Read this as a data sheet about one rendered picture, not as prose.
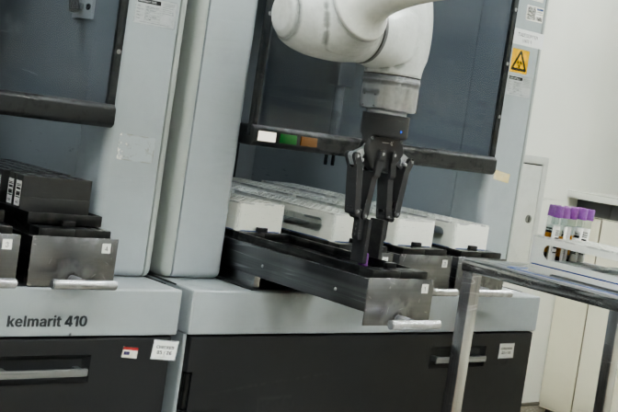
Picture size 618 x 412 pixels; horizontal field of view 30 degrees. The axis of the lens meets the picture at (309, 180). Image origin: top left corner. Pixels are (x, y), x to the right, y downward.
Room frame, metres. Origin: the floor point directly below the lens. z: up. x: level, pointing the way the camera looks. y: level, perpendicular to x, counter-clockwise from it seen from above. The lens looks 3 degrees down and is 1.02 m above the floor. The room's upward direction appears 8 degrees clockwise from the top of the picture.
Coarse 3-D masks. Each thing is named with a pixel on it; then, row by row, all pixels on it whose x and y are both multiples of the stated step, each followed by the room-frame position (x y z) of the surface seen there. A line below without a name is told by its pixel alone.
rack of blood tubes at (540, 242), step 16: (544, 240) 1.91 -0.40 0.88; (560, 240) 1.88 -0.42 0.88; (576, 240) 1.93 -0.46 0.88; (608, 256) 1.80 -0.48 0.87; (544, 272) 1.90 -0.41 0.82; (560, 272) 1.87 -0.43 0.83; (576, 272) 1.85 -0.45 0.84; (592, 272) 1.82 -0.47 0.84; (608, 272) 1.87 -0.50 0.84; (608, 288) 1.80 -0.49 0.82
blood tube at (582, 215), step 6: (582, 210) 1.94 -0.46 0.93; (588, 210) 1.94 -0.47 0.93; (582, 216) 1.94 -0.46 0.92; (582, 222) 1.94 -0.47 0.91; (576, 228) 1.94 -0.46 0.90; (582, 228) 1.94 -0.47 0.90; (576, 234) 1.94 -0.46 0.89; (582, 234) 1.94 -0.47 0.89; (570, 252) 1.94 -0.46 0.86; (576, 252) 1.94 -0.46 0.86; (570, 258) 1.94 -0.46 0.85; (576, 258) 1.94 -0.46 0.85
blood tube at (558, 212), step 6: (558, 210) 1.90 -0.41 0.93; (558, 216) 1.90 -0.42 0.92; (558, 222) 1.90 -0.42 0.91; (552, 228) 1.91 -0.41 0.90; (558, 228) 1.90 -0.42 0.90; (552, 234) 1.90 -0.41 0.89; (558, 234) 1.90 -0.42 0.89; (552, 246) 1.90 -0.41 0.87; (552, 252) 1.90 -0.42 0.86; (552, 258) 1.90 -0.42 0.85
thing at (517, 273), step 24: (480, 264) 1.93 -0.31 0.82; (504, 264) 1.97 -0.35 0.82; (528, 264) 2.03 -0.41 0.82; (552, 288) 1.81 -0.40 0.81; (576, 288) 1.77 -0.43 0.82; (600, 288) 1.82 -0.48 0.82; (456, 336) 1.96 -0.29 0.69; (456, 360) 1.95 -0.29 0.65; (456, 384) 1.95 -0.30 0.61; (600, 384) 2.22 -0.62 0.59; (456, 408) 1.95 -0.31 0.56; (600, 408) 2.21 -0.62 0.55
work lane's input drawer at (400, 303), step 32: (224, 256) 1.90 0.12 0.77; (256, 256) 1.84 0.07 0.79; (288, 256) 1.78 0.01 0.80; (320, 256) 1.74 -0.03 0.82; (320, 288) 1.71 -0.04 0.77; (352, 288) 1.66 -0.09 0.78; (384, 288) 1.66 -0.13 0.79; (416, 288) 1.70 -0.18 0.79; (384, 320) 1.66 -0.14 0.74; (416, 320) 1.65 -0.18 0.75
